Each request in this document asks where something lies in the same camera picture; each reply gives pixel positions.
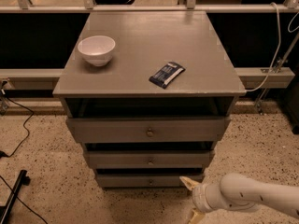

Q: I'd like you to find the metal railing frame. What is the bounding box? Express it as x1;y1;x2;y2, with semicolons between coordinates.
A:
0;0;299;13

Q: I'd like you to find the grey drawer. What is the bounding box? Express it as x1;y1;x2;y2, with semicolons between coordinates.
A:
66;117;230;143
83;150;215;169
94;173;206;189

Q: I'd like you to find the grey top drawer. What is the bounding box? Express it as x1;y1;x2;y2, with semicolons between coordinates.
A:
66;117;230;143

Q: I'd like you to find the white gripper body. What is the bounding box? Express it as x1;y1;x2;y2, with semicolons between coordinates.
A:
192;184;215;213

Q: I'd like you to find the metal diagonal strut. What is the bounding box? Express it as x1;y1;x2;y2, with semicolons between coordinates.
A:
254;32;299;115

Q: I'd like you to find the black stand leg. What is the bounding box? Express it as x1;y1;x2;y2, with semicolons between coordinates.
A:
0;170;30;224

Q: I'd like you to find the grey bottom drawer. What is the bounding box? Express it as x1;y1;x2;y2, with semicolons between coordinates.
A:
94;173;206;189

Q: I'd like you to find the white cable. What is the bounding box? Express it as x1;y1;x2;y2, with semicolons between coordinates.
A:
245;2;282;93

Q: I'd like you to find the grey wooden drawer cabinet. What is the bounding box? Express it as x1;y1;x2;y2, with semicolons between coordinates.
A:
53;11;245;181

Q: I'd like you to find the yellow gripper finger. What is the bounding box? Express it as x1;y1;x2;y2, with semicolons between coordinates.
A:
186;208;206;224
179;176;199;190

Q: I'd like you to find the white ceramic bowl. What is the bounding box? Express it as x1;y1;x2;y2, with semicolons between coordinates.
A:
78;35;116;66

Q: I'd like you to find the thin black cable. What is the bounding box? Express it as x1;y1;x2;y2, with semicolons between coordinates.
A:
0;175;50;224

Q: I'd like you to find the black floor cable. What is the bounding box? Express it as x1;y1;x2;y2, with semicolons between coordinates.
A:
0;87;36;159

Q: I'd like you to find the grey middle drawer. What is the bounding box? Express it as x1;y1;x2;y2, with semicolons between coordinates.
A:
83;150;215;169

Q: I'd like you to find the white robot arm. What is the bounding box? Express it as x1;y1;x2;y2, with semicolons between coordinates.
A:
179;173;299;224

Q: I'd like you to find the blue snack packet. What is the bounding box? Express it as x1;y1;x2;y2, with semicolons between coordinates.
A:
149;62;185;89

